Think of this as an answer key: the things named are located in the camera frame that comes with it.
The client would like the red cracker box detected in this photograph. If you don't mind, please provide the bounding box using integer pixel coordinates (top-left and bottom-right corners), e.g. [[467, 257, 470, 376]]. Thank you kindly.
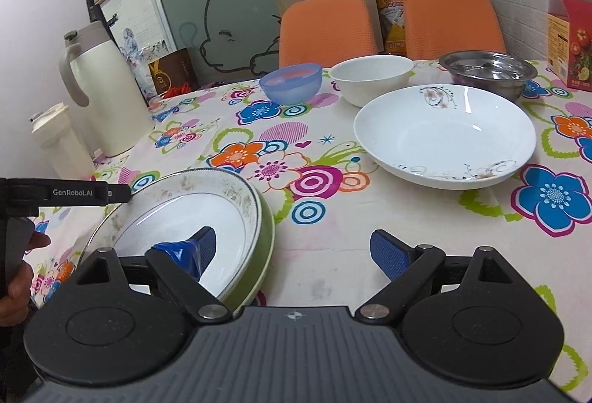
[[546, 0, 592, 93]]

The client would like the white bowl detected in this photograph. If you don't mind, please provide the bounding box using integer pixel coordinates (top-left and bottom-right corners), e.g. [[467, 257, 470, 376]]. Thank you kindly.
[[328, 55, 415, 108]]

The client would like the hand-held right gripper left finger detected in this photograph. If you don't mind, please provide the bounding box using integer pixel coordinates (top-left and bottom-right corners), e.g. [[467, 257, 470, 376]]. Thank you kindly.
[[74, 226, 233, 324]]

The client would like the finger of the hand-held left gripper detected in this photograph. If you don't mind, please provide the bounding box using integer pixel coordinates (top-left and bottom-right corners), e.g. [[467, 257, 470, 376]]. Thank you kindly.
[[106, 184, 133, 204]]

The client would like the floral rim white plate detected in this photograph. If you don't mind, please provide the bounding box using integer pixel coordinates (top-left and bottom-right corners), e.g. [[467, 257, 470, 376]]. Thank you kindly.
[[85, 168, 263, 300]]

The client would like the stainless steel bowl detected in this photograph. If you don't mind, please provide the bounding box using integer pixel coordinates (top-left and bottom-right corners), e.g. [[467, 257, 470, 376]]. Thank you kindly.
[[438, 50, 538, 103]]

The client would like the small cream bottle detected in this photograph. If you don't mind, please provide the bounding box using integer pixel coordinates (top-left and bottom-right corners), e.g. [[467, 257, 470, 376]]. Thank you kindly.
[[30, 103, 96, 182]]

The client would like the cream thermos jug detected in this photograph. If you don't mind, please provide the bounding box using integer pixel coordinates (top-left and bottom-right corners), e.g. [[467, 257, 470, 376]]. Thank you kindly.
[[58, 21, 156, 158]]

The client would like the person's left hand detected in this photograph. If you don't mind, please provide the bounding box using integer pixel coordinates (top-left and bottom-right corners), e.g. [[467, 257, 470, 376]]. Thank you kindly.
[[0, 233, 52, 328]]

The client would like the dark brown gift bag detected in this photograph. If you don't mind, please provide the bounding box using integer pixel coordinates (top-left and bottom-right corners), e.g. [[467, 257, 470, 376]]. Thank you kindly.
[[147, 48, 200, 97]]

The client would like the blue patterned white bag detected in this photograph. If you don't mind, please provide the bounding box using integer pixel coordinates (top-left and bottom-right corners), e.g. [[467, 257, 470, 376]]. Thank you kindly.
[[117, 26, 168, 95]]

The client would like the blue plastic bowl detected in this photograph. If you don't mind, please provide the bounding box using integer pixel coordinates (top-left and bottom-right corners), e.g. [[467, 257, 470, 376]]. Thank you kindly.
[[258, 63, 323, 104]]

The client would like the glass panel with cat drawing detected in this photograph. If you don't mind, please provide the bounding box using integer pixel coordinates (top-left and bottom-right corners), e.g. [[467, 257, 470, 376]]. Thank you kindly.
[[138, 0, 284, 85]]

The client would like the green plate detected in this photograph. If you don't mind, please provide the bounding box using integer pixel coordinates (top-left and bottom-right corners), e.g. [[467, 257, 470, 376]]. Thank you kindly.
[[221, 189, 276, 317]]

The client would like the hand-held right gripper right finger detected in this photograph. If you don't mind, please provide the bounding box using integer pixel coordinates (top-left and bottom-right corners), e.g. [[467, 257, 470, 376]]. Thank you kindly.
[[355, 229, 519, 320]]

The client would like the black framed whiteboard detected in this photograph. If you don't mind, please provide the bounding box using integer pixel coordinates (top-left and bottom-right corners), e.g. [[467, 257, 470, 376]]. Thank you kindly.
[[0, 0, 92, 180]]

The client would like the floral tablecloth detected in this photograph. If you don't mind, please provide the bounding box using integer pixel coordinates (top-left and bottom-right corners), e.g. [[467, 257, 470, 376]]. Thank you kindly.
[[27, 58, 592, 400]]

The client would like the orange chair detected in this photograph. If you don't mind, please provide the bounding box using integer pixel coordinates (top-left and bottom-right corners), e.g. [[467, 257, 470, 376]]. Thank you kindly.
[[278, 0, 379, 69], [403, 0, 508, 61]]

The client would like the yellow snack packet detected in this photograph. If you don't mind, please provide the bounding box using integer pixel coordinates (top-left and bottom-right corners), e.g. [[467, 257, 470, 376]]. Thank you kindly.
[[372, 0, 413, 57]]

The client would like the large white plate brown print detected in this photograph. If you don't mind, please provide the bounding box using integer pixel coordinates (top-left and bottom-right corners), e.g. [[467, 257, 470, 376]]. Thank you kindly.
[[353, 84, 538, 190]]

